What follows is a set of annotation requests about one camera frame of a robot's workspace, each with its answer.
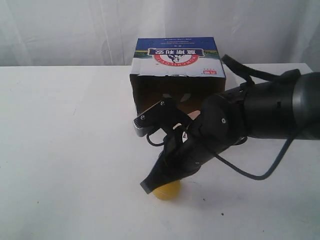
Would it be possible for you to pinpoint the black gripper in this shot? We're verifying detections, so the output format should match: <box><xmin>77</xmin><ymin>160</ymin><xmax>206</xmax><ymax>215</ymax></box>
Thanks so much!
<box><xmin>140</xmin><ymin>94</ymin><xmax>247</xmax><ymax>194</ymax></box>

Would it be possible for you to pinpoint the blue white cardboard box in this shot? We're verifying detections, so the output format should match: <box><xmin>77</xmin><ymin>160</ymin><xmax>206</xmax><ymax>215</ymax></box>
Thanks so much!
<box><xmin>129</xmin><ymin>36</ymin><xmax>226</xmax><ymax>114</ymax></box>

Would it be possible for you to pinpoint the light wooden cube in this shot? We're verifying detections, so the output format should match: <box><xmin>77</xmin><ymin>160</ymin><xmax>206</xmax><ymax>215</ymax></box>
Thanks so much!
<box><xmin>188</xmin><ymin>110</ymin><xmax>201</xmax><ymax>120</ymax></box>

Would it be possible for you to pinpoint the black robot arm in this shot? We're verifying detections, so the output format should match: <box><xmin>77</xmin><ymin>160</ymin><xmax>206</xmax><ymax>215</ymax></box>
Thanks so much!
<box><xmin>134</xmin><ymin>69</ymin><xmax>320</xmax><ymax>193</ymax></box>

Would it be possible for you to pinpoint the yellow ball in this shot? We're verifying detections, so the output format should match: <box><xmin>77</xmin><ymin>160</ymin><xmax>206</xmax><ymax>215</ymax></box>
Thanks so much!
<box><xmin>152</xmin><ymin>180</ymin><xmax>181</xmax><ymax>201</ymax></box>

